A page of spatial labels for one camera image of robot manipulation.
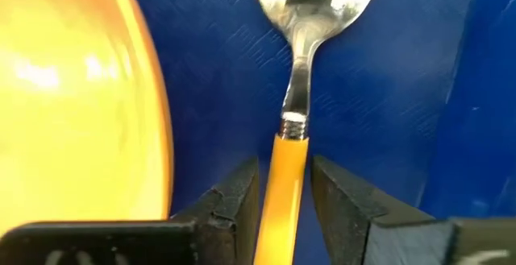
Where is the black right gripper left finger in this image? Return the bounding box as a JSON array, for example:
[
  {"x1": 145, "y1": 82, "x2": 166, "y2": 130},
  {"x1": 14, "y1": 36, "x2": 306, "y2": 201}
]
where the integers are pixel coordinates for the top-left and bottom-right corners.
[{"x1": 0, "y1": 155, "x2": 261, "y2": 265}]

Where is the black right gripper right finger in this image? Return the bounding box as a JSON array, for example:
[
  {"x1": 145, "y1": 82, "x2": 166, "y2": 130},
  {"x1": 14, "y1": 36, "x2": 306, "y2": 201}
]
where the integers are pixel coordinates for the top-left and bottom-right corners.
[{"x1": 310, "y1": 154, "x2": 516, "y2": 265}]

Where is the spoon with orange handle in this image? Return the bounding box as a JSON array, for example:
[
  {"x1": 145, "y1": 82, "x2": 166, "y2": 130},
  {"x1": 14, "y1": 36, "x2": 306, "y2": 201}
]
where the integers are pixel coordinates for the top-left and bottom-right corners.
[{"x1": 252, "y1": 0, "x2": 382, "y2": 265}]

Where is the blue plastic tray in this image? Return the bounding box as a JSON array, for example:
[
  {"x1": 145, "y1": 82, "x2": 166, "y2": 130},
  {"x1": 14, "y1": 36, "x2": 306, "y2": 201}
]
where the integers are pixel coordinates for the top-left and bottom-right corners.
[{"x1": 124, "y1": 0, "x2": 516, "y2": 265}]

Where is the orange round plate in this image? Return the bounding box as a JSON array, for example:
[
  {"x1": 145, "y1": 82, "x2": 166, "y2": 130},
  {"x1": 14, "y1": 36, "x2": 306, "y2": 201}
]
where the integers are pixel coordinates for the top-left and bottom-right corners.
[{"x1": 0, "y1": 0, "x2": 175, "y2": 238}]

